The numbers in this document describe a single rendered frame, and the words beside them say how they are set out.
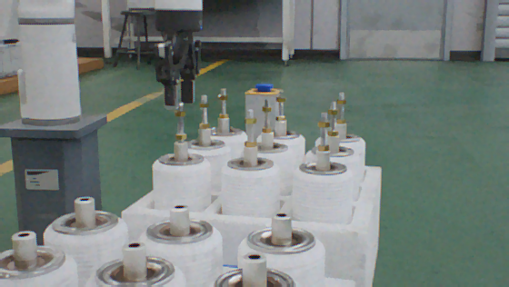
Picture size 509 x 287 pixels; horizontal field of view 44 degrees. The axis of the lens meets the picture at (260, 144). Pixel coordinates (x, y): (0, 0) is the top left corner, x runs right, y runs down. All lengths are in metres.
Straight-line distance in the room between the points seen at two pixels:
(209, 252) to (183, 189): 0.33
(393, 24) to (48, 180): 5.08
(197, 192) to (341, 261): 0.26
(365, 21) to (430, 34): 0.60
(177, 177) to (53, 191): 0.24
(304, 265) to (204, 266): 0.11
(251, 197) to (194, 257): 0.31
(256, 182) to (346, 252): 0.17
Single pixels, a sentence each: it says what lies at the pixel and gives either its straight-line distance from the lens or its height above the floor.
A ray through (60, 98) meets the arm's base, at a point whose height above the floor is 0.35.
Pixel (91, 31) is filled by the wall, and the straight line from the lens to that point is 6.44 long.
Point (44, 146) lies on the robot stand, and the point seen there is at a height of 0.27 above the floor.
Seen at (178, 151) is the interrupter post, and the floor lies 0.27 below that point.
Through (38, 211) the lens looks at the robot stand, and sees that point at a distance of 1.16.
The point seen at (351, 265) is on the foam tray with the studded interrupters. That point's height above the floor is 0.13.
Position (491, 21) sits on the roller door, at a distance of 6.02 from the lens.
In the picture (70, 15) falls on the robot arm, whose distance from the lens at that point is 1.14.
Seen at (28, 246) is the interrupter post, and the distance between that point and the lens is 0.66.
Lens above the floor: 0.50
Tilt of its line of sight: 13 degrees down
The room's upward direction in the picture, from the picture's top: straight up
